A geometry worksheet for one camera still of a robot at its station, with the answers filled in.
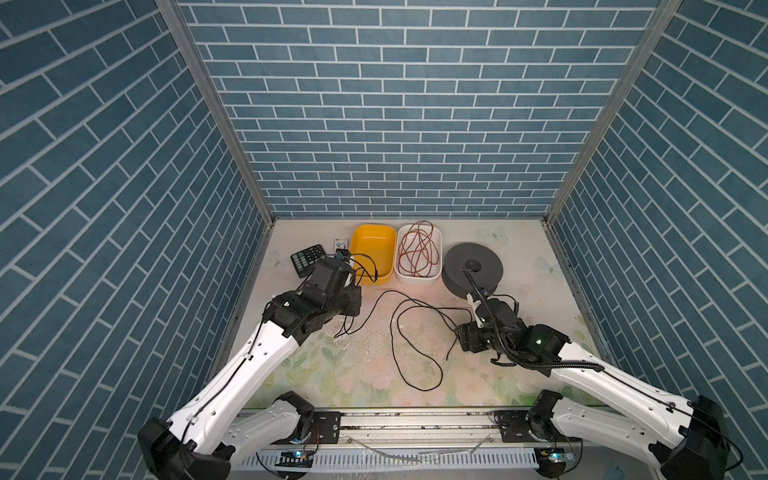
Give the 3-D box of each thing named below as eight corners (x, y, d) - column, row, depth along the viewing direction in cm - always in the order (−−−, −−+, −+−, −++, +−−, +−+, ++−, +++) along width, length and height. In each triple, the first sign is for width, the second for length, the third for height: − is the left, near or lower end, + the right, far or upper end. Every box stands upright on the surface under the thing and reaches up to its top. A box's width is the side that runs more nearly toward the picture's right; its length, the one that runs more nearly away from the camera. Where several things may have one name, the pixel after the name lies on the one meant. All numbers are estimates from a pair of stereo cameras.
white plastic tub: (394, 284, 103) (393, 273, 98) (394, 235, 118) (394, 224, 113) (444, 284, 103) (447, 274, 98) (438, 236, 118) (440, 224, 113)
